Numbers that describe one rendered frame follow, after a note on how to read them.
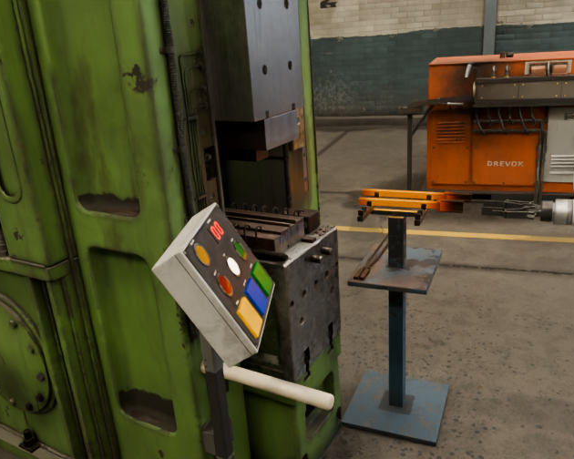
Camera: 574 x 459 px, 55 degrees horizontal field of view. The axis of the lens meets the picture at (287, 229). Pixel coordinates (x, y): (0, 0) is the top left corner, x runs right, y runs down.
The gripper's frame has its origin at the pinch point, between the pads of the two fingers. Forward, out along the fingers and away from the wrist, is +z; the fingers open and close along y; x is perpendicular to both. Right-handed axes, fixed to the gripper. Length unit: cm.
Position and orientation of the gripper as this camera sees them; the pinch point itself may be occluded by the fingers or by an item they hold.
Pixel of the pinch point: (490, 208)
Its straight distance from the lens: 212.1
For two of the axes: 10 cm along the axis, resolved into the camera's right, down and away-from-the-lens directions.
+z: -9.2, -0.7, 3.9
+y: 3.9, -3.4, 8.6
